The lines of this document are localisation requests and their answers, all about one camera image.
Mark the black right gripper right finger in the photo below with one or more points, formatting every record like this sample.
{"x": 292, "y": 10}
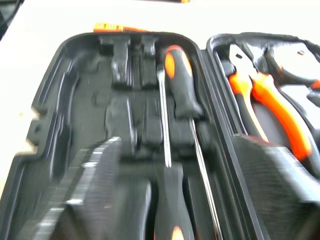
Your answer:
{"x": 280, "y": 190}

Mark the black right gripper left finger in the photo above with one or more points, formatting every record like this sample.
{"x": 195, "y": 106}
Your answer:
{"x": 90, "y": 180}

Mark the black plastic tool case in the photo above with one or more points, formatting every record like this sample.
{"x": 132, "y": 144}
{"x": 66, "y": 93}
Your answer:
{"x": 87, "y": 100}

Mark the orange utility knife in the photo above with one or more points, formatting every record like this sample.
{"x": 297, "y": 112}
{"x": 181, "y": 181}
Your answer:
{"x": 110, "y": 27}

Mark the short black orange screwdriver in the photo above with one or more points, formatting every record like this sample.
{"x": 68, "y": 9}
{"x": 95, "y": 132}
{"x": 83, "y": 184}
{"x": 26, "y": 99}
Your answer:
{"x": 172, "y": 200}

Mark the long black orange screwdriver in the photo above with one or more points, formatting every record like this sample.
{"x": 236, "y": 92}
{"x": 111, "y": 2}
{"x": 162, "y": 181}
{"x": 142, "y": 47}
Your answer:
{"x": 182, "y": 82}

